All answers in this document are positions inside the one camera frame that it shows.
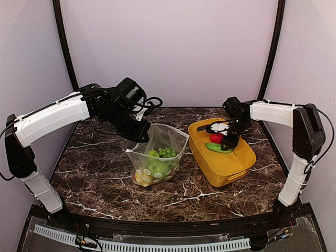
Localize green grape bunch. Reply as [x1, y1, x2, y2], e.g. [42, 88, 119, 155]
[157, 147, 176, 158]

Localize green apple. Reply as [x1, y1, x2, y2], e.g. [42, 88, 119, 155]
[146, 160, 171, 179]

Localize black frame post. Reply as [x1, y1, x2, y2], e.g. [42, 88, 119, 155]
[257, 0, 286, 100]
[52, 0, 79, 91]

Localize left black frame post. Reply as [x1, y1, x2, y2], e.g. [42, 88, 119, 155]
[52, 0, 79, 91]

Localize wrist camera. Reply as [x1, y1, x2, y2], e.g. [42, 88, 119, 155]
[206, 121, 230, 135]
[131, 97, 163, 121]

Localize right black frame post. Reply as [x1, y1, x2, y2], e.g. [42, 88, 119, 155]
[257, 0, 286, 100]

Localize black front rail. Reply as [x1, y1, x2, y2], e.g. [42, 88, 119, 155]
[47, 209, 276, 237]

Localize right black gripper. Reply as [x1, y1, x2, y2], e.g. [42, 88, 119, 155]
[220, 118, 250, 150]

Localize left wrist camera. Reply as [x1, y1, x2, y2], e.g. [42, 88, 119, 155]
[131, 97, 163, 121]

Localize white slotted cable duct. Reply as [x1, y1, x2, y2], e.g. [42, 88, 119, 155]
[34, 224, 251, 251]

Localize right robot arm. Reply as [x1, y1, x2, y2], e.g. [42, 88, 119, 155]
[222, 97, 326, 207]

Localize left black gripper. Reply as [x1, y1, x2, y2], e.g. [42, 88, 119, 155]
[102, 103, 151, 142]

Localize red apple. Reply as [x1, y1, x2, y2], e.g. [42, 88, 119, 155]
[210, 133, 223, 144]

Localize polka dot zip bag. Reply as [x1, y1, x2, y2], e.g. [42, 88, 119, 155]
[125, 123, 189, 187]

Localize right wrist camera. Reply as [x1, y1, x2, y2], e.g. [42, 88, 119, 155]
[206, 121, 230, 135]

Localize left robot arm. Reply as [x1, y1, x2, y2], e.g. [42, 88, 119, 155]
[2, 78, 155, 229]

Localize green bitter cucumber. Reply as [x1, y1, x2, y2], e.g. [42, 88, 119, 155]
[205, 142, 232, 154]

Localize green pear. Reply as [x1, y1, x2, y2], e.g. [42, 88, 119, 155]
[149, 150, 160, 158]

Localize yellow plastic basket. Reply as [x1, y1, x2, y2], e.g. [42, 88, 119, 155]
[188, 118, 256, 187]

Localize yellow lemon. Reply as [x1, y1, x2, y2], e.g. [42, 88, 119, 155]
[134, 170, 153, 187]

